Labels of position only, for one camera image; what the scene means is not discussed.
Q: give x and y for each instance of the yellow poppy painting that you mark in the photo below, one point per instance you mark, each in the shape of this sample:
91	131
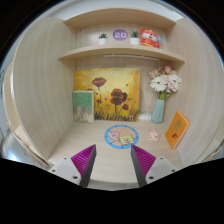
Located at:
116	91

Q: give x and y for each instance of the wooden shelf unit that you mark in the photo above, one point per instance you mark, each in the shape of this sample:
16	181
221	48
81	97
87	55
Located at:
69	78

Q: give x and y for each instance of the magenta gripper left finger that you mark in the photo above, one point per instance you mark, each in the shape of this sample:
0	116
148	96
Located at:
84	161

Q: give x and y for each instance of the red plush toy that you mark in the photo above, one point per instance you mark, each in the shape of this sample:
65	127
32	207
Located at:
150	38

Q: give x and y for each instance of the right small potted plant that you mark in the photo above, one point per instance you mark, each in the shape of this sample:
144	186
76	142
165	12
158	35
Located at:
134	38

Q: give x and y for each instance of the pink pig-shaped mouse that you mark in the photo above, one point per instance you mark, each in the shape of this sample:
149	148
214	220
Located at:
154	135

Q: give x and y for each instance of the teal ribbed vase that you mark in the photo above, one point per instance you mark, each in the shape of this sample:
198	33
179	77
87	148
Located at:
157	114

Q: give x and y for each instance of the orange book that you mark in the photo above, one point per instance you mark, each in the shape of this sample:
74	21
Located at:
177	129

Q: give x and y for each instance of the left small potted plant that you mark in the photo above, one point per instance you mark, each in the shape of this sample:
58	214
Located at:
103	39

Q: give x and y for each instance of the purple round number sign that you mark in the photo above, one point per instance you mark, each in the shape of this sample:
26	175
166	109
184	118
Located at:
120	35

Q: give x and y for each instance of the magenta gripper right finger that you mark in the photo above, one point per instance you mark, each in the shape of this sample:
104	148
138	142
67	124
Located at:
142	162

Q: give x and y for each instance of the small potted plant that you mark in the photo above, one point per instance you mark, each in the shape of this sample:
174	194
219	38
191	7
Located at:
134	38
103	39

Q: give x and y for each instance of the round cartoon mouse pad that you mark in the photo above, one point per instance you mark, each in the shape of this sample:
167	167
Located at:
121	136

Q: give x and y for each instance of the pink and white flowers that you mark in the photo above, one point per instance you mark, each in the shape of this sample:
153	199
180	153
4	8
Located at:
164	81

